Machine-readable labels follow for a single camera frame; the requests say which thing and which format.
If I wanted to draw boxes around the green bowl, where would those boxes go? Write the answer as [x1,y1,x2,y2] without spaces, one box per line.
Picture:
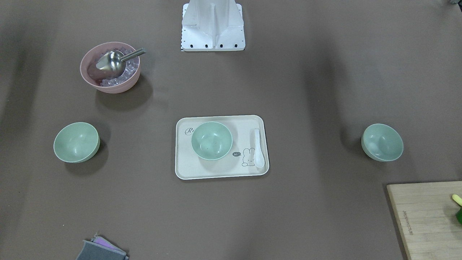
[361,123,404,162]
[191,121,233,161]
[53,122,100,163]

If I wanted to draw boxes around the cream rabbit tray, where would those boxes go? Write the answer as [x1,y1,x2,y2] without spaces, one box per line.
[175,115,270,180]

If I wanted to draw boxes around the green bowl on tray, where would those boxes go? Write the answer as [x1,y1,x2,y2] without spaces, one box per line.
[191,121,233,161]

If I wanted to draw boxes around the white ceramic spoon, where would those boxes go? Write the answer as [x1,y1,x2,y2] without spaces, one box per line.
[254,129,265,168]

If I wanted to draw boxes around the clear ice cubes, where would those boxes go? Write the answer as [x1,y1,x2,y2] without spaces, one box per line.
[96,49,137,87]

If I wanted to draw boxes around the metal ice scoop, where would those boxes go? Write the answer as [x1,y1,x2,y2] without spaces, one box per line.
[96,48,146,73]

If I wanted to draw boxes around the grey folded cloth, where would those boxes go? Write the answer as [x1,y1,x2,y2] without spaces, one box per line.
[76,235,129,260]

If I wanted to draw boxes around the wooden cutting board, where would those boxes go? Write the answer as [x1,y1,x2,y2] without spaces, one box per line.
[387,181,462,260]

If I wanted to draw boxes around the yellow lemon slice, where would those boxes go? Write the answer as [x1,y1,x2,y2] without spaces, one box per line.
[452,194,462,207]

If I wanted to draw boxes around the green lime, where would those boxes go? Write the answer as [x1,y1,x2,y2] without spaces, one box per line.
[456,208,462,225]

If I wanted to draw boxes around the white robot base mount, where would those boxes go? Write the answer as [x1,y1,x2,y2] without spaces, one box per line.
[180,0,246,52]

